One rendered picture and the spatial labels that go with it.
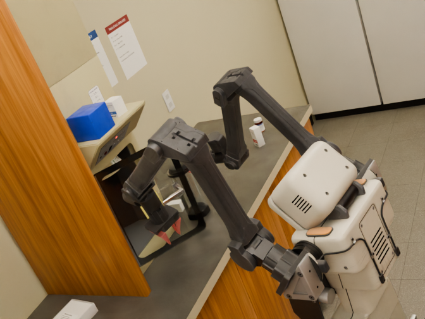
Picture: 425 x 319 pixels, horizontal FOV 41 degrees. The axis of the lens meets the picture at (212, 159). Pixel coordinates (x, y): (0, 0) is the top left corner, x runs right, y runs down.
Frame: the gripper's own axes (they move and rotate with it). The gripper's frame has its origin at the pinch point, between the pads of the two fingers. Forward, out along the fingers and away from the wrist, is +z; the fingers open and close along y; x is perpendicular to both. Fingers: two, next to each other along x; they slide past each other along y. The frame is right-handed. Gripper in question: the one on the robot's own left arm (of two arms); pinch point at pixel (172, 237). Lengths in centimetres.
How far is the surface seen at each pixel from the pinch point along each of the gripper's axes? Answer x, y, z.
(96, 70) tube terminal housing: -44, -25, -41
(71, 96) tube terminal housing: -37, -10, -43
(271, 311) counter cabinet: -9, -21, 76
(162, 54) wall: -124, -94, 9
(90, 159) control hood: -25.0, 0.6, -27.3
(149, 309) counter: -6.1, 19.1, 20.2
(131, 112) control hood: -30.1, -22.4, -27.5
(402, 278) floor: -3, -93, 137
